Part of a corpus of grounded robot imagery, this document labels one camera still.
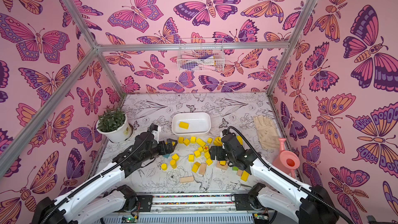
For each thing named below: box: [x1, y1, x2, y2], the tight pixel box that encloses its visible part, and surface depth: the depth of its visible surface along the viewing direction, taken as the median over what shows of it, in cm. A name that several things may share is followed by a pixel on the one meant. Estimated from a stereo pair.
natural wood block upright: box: [199, 162, 207, 176], surface depth 87 cm
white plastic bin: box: [171, 112, 212, 138], surface depth 103 cm
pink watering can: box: [272, 137, 301, 178], surface depth 78 cm
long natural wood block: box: [179, 175, 195, 184], surface depth 83 cm
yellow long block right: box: [240, 170, 250, 182], surface depth 83 cm
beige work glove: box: [253, 115, 281, 150], surface depth 99 cm
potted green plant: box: [95, 108, 132, 143], surface depth 87 cm
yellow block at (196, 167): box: [191, 161, 202, 174], surface depth 86 cm
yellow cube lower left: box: [171, 153, 180, 162], surface depth 89 cm
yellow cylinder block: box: [169, 159, 177, 170], surface depth 85 cm
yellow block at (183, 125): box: [178, 121, 190, 130], surface depth 103 cm
